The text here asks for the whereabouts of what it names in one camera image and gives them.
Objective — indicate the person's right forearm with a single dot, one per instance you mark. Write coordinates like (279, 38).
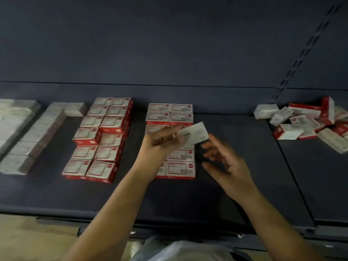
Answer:
(283, 228)

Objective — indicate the person's grey clothing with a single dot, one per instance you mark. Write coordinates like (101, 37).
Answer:
(187, 251)

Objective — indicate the person's right hand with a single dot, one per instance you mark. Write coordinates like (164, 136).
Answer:
(234, 174)

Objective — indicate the person's grey shoe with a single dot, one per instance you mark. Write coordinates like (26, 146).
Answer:
(135, 250)

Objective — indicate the small red white box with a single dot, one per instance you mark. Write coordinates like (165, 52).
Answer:
(181, 107)
(154, 128)
(157, 116)
(181, 154)
(180, 169)
(91, 121)
(98, 110)
(112, 139)
(112, 123)
(102, 101)
(117, 111)
(86, 134)
(121, 101)
(101, 170)
(182, 116)
(161, 170)
(84, 152)
(76, 167)
(159, 107)
(107, 153)

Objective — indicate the white paper card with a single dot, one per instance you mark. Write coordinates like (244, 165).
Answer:
(240, 235)

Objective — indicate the dark metal shelf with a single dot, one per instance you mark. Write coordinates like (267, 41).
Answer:
(163, 46)

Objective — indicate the person's left hand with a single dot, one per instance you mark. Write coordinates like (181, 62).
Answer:
(157, 155)

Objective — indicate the pile of red white boxes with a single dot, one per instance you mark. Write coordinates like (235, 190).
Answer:
(310, 125)

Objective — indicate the person's left forearm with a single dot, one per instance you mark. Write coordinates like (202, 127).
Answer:
(106, 220)

